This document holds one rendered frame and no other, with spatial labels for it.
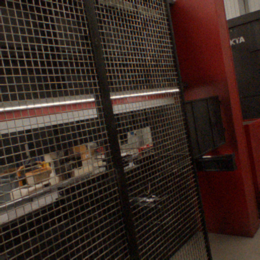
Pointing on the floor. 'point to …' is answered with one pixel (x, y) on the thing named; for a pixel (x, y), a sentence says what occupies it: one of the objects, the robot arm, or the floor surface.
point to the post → (95, 37)
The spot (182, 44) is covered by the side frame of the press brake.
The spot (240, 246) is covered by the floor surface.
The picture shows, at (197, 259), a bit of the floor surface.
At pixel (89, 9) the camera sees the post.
